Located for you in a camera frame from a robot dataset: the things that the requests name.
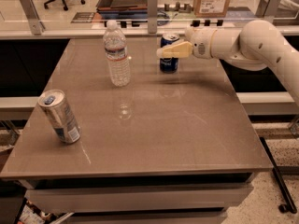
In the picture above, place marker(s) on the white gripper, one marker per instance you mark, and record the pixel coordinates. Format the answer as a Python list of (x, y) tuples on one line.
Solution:
[(202, 44)]

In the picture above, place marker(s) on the blue pepsi can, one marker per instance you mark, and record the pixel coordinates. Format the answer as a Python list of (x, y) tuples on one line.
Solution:
[(169, 65)]

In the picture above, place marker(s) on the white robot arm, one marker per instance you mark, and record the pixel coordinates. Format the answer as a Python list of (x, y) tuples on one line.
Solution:
[(255, 46)]

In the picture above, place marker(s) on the silver redbull can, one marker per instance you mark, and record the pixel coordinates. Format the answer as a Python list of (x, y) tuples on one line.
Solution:
[(58, 111)]

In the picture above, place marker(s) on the brown cardboard box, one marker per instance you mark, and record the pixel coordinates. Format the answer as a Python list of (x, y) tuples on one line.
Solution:
[(210, 8)]

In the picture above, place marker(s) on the clear plastic water bottle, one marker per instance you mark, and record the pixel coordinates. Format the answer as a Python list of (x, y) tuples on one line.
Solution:
[(117, 56)]

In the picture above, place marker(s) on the upper grey drawer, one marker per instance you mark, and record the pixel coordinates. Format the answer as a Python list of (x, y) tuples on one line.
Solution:
[(136, 198)]

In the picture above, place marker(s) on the grey drawer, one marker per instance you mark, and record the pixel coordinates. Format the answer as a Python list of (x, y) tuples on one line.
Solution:
[(143, 218), (136, 198)]

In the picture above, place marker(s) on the lower grey drawer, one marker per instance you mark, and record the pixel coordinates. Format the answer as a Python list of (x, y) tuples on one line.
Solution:
[(143, 218)]

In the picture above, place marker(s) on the black floor bar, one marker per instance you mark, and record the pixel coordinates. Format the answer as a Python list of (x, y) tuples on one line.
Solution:
[(279, 172)]

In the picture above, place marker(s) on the middle metal railing post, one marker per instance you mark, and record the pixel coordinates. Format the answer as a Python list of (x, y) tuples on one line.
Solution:
[(152, 16)]

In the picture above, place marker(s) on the metal railing post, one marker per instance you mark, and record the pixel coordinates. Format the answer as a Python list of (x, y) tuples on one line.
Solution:
[(35, 24), (267, 9), (152, 16)]

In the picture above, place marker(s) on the right metal railing post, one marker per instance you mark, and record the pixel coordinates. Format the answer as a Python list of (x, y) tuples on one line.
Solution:
[(267, 9)]

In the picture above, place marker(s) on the left metal railing post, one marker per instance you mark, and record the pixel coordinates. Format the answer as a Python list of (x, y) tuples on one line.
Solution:
[(35, 24)]

